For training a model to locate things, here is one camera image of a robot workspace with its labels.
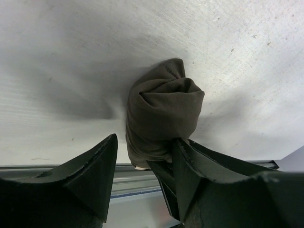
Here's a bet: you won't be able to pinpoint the aluminium frame rail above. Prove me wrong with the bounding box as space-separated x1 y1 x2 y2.
0 159 281 200

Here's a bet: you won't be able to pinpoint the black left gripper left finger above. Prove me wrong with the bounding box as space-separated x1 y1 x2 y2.
34 134 118 223

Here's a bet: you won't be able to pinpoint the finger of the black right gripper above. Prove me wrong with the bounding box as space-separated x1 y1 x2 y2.
147 161 180 219

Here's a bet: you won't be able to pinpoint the brown underwear cream waistband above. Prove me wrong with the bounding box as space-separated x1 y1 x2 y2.
125 58 205 170

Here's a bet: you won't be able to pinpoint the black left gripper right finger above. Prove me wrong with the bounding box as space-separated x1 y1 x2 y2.
172 141 280 221

